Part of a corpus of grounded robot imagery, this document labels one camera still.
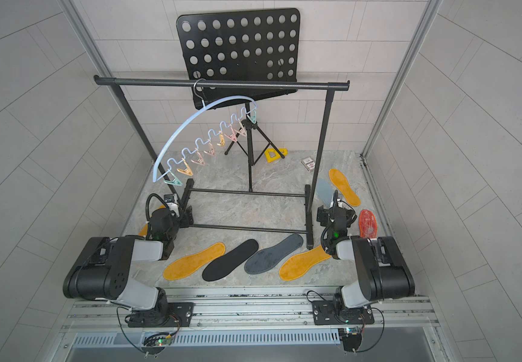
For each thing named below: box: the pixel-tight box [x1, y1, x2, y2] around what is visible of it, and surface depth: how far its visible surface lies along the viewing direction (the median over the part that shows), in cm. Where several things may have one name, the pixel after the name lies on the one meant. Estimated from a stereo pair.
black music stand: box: [176, 8, 301, 193], surface depth 70 cm
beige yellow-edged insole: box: [328, 168, 362, 207], surface depth 107 cm
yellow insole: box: [162, 242, 227, 281], surface depth 84 cm
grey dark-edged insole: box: [244, 233, 304, 275], surface depth 85 cm
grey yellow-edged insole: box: [279, 245, 332, 282], surface depth 83 cm
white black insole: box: [202, 239, 259, 282], surface depth 84 cm
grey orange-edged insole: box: [359, 208, 378, 240], surface depth 93 cm
